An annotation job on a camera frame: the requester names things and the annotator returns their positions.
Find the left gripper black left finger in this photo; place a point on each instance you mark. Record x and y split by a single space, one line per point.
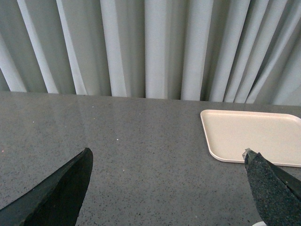
57 200

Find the grey pleated curtain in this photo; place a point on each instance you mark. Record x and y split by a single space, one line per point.
235 51

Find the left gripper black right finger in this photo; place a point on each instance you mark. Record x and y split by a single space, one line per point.
277 194

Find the cream rectangular tray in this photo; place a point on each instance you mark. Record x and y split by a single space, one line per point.
277 136

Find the white smiley mug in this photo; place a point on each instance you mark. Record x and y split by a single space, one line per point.
261 223

